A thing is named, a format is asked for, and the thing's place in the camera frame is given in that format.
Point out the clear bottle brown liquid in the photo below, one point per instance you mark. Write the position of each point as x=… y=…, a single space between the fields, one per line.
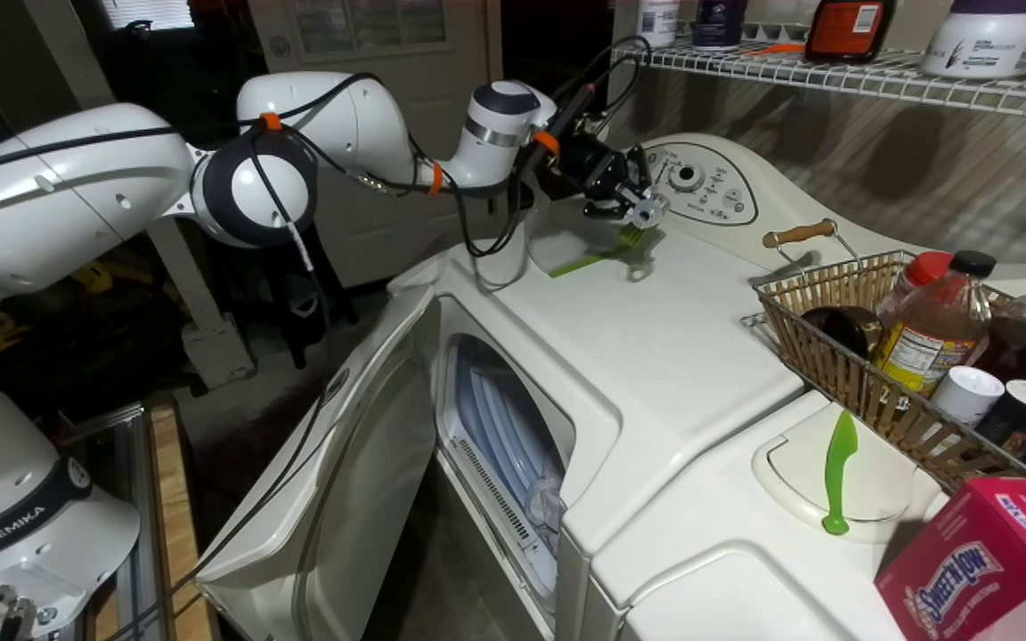
x=850 y=27

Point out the small white capped bottle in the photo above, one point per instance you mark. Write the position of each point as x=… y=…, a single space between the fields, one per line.
x=962 y=392

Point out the white slanted post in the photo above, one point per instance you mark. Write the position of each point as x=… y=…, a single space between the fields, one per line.
x=197 y=323

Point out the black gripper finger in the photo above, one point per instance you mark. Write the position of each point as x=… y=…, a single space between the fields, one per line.
x=610 y=206
x=651 y=210

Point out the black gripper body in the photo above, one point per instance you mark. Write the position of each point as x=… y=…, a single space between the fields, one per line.
x=594 y=164

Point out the pink cardboard box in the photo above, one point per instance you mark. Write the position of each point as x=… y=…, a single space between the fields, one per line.
x=988 y=572

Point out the oval dryer control panel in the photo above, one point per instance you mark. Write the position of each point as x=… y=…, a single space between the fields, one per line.
x=710 y=183

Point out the wooden platform board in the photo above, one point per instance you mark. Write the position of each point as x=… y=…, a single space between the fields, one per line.
x=177 y=535

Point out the tall white bottle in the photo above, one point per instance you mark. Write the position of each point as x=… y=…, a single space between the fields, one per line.
x=658 y=22

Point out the green plastic scraper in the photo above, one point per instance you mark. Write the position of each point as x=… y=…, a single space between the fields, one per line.
x=838 y=464

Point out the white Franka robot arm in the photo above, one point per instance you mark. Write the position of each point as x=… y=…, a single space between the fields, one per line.
x=52 y=191

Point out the aluminium frame rail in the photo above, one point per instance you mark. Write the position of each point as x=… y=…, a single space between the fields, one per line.
x=121 y=445

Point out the red capped bottle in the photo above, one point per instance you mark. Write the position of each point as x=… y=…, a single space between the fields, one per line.
x=923 y=341

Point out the white dryer door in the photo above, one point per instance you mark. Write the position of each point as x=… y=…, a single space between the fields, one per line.
x=322 y=501

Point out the wicker basket with bottles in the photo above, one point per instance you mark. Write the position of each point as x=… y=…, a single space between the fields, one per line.
x=845 y=367

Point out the black bottle white cap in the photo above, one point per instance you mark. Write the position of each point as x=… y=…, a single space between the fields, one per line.
x=1018 y=411

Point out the white washing machine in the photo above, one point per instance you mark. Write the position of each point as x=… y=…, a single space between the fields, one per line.
x=703 y=557

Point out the white dryer machine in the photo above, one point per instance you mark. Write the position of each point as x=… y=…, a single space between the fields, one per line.
x=658 y=357

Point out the dark cylindrical can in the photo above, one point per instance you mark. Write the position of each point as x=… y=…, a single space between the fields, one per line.
x=721 y=19

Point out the white jar dark lid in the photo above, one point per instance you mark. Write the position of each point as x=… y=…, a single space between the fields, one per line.
x=983 y=37

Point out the dark bowl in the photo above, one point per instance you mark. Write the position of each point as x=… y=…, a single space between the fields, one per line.
x=833 y=329

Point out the lint filter strip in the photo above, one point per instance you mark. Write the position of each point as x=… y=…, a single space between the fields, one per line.
x=578 y=266

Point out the orange sponge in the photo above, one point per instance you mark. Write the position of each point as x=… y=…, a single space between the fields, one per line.
x=771 y=49

